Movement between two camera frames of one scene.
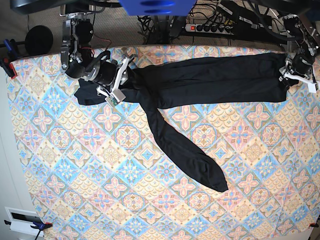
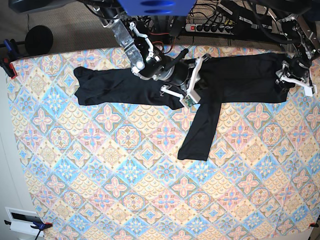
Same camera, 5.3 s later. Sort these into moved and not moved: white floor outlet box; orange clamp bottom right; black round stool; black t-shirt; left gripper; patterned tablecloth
Moved: black t-shirt; left gripper
Not moved: black round stool; patterned tablecloth; orange clamp bottom right; white floor outlet box
